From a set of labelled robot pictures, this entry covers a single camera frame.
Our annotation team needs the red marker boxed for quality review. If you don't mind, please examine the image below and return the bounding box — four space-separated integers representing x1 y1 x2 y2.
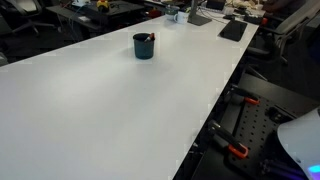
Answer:
143 32 156 43

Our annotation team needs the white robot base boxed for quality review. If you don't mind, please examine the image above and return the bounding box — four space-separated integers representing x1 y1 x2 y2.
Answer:
277 107 320 180

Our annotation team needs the dark blue mug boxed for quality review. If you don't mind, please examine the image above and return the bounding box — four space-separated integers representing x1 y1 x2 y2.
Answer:
132 32 156 61

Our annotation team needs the white mug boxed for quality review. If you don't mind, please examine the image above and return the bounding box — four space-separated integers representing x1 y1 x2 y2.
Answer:
173 11 190 25

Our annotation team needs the red object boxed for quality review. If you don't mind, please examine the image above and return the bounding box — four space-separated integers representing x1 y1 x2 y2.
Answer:
148 9 163 19

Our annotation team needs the grey monitor stand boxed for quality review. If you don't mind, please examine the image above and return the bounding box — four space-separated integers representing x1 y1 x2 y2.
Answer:
187 0 213 27

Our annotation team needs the black desk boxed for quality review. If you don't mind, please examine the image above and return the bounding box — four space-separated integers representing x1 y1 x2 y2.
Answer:
44 0 146 34

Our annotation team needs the black tablet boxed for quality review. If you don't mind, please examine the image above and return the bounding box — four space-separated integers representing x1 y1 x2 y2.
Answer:
218 19 249 43

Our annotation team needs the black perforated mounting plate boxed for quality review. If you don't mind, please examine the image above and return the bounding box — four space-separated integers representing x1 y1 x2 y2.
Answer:
228 96 303 180

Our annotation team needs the dark laptop screen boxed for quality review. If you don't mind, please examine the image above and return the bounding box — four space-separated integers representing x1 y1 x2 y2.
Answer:
205 0 227 11

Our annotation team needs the yellow and red toy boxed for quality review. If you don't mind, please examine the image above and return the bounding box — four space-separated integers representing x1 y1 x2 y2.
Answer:
96 0 111 13

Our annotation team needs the black box with red button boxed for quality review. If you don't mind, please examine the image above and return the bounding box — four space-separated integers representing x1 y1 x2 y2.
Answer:
243 13 269 26

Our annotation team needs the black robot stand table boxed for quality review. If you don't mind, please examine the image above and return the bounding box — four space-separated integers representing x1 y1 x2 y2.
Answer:
191 73 320 180

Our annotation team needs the grey office chair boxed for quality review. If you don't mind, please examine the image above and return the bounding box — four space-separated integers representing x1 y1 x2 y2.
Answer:
246 0 320 64

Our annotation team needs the black office chair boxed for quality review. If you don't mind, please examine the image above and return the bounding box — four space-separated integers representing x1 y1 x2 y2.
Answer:
0 0 56 36

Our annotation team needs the black clamp with orange handle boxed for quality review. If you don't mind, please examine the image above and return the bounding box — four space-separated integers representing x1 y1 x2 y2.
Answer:
223 83 260 106
207 119 250 160

